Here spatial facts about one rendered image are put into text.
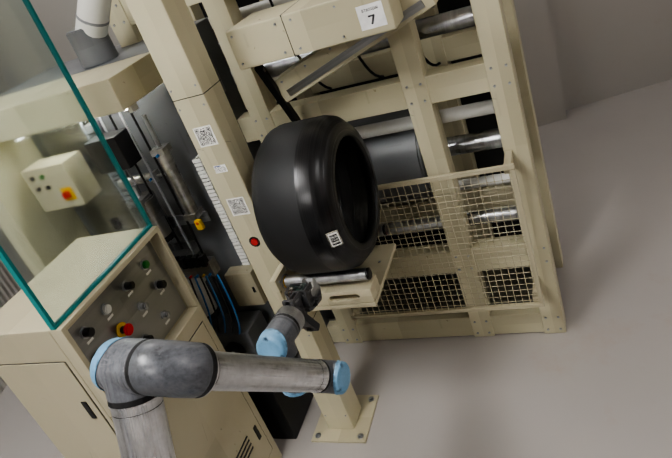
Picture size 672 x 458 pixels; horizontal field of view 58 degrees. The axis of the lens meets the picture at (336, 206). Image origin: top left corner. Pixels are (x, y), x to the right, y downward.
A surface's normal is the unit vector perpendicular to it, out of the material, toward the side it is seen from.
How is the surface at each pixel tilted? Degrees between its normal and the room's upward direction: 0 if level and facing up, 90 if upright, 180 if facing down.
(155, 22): 90
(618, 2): 90
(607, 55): 90
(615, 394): 0
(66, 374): 90
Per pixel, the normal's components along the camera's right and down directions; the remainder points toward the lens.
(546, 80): -0.03, 0.47
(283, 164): -0.42, -0.35
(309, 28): -0.27, 0.53
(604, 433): -0.32, -0.84
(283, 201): -0.39, 0.10
